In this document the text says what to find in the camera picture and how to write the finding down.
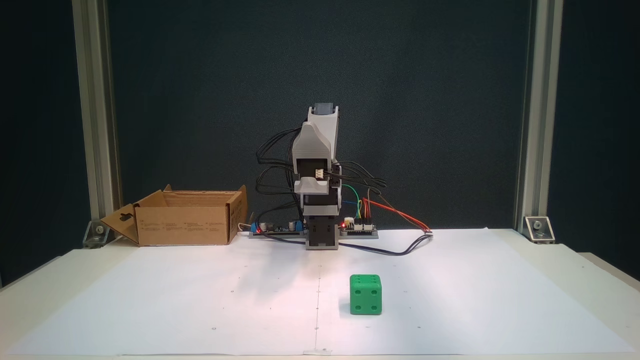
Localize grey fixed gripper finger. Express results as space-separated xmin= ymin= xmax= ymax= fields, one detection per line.
xmin=292 ymin=122 xmax=334 ymax=157

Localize green dice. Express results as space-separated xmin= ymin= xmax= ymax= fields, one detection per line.
xmin=349 ymin=273 xmax=383 ymax=316

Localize blue power converter board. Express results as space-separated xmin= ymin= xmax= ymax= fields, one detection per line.
xmin=249 ymin=219 xmax=307 ymax=239

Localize motor driver circuit board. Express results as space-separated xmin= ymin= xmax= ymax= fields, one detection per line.
xmin=339 ymin=216 xmax=379 ymax=240

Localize brown cardboard box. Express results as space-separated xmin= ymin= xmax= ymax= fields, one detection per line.
xmin=100 ymin=184 xmax=249 ymax=247

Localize white paper sheet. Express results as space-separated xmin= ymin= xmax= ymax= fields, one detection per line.
xmin=9 ymin=227 xmax=637 ymax=357

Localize black servo cable bundle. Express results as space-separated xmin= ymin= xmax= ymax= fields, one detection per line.
xmin=255 ymin=127 xmax=304 ymax=212

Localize black gripper servo cables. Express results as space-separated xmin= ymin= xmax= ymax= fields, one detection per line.
xmin=329 ymin=160 xmax=388 ymax=191

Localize green wire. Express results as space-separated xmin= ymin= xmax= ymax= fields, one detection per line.
xmin=342 ymin=184 xmax=364 ymax=221

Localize red and orange wires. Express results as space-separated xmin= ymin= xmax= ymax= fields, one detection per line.
xmin=362 ymin=196 xmax=434 ymax=235

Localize aluminium frame post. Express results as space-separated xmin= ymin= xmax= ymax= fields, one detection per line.
xmin=514 ymin=0 xmax=564 ymax=232
xmin=72 ymin=0 xmax=122 ymax=227

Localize aluminium corner bracket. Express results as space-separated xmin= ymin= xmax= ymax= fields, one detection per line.
xmin=83 ymin=220 xmax=122 ymax=249
xmin=523 ymin=215 xmax=556 ymax=245

